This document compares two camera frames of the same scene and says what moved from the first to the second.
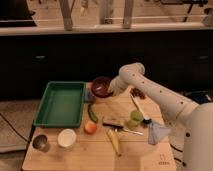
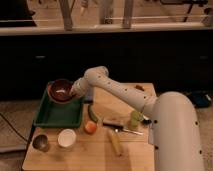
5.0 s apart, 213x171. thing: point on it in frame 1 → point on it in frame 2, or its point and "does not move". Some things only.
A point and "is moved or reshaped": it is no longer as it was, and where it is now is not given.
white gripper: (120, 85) → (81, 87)
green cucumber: (91, 113) does not move
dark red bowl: (100, 87) is moved or reshaped
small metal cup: (40, 142) does not move
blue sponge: (89, 95) does not move
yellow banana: (114, 140) does not move
